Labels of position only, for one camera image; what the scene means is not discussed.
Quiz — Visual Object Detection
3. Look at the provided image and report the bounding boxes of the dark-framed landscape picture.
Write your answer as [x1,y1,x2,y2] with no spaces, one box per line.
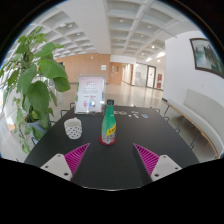
[189,37,224,79]

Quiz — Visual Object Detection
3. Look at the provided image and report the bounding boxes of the ceiling lights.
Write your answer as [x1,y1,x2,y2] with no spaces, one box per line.
[58,18,168,64]

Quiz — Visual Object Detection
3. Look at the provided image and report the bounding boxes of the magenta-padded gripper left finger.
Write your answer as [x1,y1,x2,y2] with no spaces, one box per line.
[39,142,92,183]

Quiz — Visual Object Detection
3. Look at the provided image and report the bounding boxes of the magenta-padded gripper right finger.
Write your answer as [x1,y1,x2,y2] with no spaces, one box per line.
[132,143,183,183]

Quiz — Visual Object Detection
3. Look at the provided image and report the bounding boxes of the green leafy potted plant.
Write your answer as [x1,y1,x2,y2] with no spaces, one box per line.
[0,25,72,155]

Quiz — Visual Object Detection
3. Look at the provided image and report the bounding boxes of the long white bench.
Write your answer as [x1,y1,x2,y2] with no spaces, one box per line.
[162,88,224,159]

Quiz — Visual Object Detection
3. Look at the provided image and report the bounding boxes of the green plastic drink bottle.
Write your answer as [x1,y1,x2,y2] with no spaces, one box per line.
[101,99,118,145]

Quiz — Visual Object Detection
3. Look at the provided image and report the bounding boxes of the white dotted cup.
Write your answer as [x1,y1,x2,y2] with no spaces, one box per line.
[63,117,83,140]

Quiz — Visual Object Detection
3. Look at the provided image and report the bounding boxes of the white standing sign display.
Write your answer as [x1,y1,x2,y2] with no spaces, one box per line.
[74,75,106,115]

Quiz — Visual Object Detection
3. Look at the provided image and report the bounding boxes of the dark-framed glass door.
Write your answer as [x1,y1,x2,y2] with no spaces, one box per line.
[146,65,157,89]

